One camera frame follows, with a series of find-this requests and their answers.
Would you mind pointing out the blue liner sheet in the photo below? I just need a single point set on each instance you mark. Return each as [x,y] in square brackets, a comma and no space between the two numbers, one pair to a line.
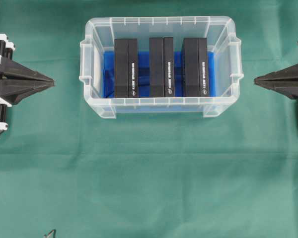
[144,87]

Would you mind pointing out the black camera box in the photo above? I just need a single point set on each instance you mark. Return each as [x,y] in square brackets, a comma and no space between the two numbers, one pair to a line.
[195,67]
[161,67]
[126,68]

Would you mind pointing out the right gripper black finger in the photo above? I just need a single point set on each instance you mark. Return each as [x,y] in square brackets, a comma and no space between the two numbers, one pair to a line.
[286,88]
[287,74]

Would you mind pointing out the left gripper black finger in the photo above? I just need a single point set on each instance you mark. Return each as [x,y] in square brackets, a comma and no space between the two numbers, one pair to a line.
[13,91]
[12,70]

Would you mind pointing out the green table cloth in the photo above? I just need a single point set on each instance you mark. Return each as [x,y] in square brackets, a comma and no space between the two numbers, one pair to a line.
[176,175]

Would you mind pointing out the clear plastic storage case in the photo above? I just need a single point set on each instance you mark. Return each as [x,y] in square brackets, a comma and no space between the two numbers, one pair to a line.
[100,34]

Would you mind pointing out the small metal bracket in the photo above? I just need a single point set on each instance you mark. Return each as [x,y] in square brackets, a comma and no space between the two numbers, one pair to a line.
[50,234]

